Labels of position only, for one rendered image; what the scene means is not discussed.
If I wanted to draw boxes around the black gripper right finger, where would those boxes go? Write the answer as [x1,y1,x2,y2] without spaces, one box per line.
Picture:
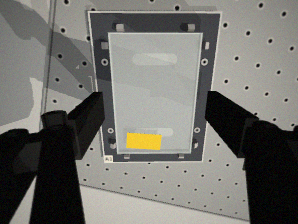
[205,91,298,224]

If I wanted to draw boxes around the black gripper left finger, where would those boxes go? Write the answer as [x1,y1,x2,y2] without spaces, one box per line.
[0,92,105,224]

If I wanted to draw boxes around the dark grey rectangular frame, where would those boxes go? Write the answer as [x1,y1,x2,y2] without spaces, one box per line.
[88,11,222,163]

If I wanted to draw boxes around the grey perforated base plate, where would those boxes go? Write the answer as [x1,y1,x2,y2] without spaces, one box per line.
[42,0,298,223]

